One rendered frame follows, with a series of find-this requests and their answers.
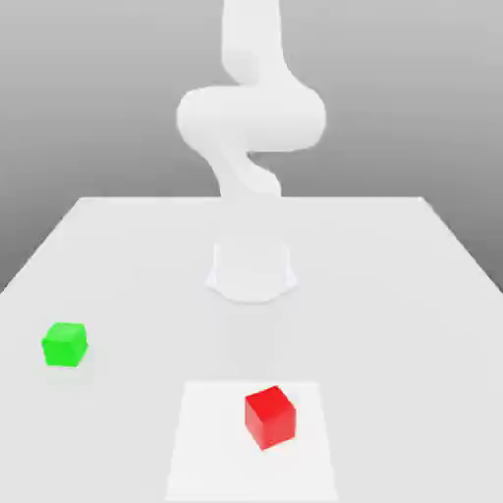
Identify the small red cube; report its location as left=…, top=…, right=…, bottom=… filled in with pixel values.
left=244, top=384, right=298, bottom=452

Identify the small green cube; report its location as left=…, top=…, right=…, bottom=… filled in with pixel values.
left=40, top=321, right=89, bottom=369

